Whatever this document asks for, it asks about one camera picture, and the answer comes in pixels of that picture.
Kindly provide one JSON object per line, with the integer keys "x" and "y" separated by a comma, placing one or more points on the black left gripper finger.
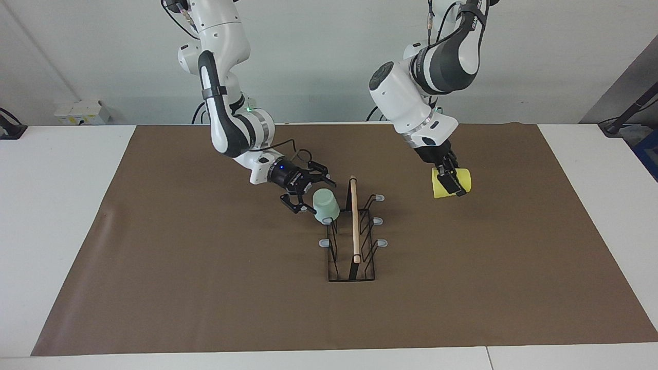
{"x": 451, "y": 181}
{"x": 455, "y": 160}

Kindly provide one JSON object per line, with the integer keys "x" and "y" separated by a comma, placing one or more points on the brown paper mat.
{"x": 257, "y": 308}

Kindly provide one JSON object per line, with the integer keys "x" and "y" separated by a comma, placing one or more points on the yellow cup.
{"x": 440, "y": 189}

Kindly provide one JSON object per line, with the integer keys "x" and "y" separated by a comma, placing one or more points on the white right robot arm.
{"x": 226, "y": 31}

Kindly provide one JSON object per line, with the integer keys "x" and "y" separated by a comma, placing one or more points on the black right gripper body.
{"x": 288, "y": 176}

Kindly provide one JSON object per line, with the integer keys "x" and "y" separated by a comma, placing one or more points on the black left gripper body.
{"x": 434, "y": 153}

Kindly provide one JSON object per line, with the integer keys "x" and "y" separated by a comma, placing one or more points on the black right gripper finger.
{"x": 318, "y": 173}
{"x": 293, "y": 201}

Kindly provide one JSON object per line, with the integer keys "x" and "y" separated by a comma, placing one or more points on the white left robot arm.
{"x": 401, "y": 97}

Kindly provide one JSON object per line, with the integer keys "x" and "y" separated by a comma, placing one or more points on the white power strip box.
{"x": 82, "y": 113}

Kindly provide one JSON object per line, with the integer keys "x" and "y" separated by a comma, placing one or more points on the blue crate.
{"x": 649, "y": 154}

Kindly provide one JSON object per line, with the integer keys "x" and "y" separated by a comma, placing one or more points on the pale green cup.
{"x": 326, "y": 205}

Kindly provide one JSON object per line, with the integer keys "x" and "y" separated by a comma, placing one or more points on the black stand leg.
{"x": 632, "y": 110}

